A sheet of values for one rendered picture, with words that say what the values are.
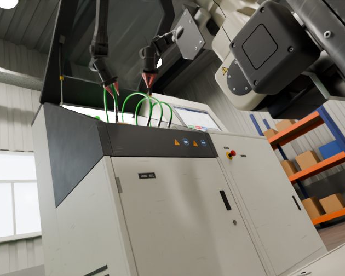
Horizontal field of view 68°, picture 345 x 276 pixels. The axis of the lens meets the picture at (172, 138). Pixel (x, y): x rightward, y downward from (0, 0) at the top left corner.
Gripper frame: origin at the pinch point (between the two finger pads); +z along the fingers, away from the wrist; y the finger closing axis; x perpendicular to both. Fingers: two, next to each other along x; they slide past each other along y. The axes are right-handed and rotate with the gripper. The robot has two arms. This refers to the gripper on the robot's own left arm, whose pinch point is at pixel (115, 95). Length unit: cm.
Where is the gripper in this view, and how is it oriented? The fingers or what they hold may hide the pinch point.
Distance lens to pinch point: 141.6
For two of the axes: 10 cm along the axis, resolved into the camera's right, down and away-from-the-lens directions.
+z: 3.7, 8.3, 4.1
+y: -8.6, 4.7, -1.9
